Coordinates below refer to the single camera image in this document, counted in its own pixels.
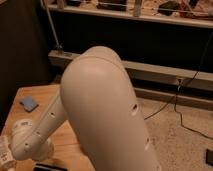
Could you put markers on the wooden shelf unit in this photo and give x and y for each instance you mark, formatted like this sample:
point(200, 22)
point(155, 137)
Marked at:
point(161, 59)

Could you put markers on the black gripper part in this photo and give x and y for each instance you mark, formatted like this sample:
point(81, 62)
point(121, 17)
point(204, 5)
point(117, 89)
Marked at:
point(43, 167)

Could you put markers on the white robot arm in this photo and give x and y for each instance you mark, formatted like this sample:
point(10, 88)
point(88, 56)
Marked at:
point(97, 99)

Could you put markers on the white labelled bottle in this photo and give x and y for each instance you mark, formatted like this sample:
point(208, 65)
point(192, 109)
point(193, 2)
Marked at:
point(7, 162)

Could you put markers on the black object on floor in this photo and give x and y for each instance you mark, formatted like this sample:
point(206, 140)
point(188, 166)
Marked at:
point(209, 157)

